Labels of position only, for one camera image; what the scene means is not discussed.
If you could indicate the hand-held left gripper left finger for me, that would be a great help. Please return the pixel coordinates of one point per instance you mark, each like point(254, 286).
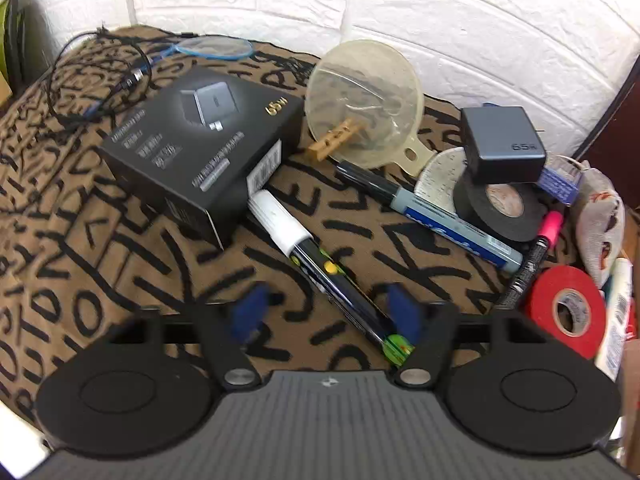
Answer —
point(247, 312)

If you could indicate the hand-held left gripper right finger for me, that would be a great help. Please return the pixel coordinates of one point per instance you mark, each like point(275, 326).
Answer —
point(400, 307)

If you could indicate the white-capped black marker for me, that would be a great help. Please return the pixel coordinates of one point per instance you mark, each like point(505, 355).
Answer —
point(280, 220)

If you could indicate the white gauze herb sachet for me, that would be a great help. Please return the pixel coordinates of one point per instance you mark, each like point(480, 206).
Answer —
point(600, 215)

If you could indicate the grey marker with black cap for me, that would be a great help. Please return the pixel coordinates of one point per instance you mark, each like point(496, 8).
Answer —
point(440, 220)

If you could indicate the black tape roll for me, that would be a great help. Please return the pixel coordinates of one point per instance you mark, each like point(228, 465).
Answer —
point(475, 210)

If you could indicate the clear protractor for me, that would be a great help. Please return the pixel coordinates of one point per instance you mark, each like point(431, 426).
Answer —
point(440, 175)

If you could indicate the red tape roll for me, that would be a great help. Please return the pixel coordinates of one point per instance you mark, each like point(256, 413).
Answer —
point(545, 290)

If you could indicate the pink-capped black marker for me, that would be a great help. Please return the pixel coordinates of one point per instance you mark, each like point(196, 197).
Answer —
point(550, 222)

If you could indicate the wooden clothespin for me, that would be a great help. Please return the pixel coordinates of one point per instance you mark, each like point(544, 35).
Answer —
point(337, 136)

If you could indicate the black charger box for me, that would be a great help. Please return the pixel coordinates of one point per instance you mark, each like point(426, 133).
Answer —
point(200, 135)

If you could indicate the black charger adapter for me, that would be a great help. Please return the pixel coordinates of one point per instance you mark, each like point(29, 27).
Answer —
point(500, 140)

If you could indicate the small blue packet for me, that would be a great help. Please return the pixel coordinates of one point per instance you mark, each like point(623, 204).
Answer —
point(560, 180)

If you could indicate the white tube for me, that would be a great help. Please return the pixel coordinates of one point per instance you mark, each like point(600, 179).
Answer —
point(617, 310)

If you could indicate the translucent plastic funnel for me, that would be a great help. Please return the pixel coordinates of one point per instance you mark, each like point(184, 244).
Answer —
point(365, 90)

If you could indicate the blue-framed magnifying glass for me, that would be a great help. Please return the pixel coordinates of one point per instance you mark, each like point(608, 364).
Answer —
point(215, 47)

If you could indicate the green object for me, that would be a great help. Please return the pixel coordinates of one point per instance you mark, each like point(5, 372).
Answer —
point(7, 35)

